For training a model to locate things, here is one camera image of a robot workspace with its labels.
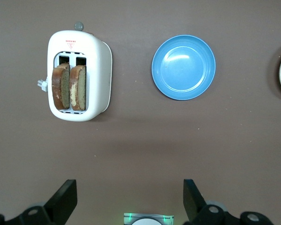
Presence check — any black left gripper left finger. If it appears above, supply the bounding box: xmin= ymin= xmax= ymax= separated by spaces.
xmin=0 ymin=179 xmax=78 ymax=225

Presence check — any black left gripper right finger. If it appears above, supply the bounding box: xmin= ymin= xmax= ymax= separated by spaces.
xmin=182 ymin=179 xmax=276 ymax=225

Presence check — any brown toast bread slice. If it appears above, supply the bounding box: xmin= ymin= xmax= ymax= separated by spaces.
xmin=52 ymin=62 xmax=71 ymax=110
xmin=69 ymin=65 xmax=87 ymax=111

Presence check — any blue round plate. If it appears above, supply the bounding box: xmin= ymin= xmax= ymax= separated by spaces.
xmin=151 ymin=34 xmax=216 ymax=101

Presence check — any white toaster power plug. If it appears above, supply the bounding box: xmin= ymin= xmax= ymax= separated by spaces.
xmin=37 ymin=76 xmax=49 ymax=93

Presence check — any white two-slot toaster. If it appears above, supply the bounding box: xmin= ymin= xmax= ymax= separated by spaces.
xmin=46 ymin=22 xmax=113 ymax=122

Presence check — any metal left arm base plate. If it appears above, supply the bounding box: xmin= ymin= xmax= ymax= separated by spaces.
xmin=123 ymin=212 xmax=174 ymax=225

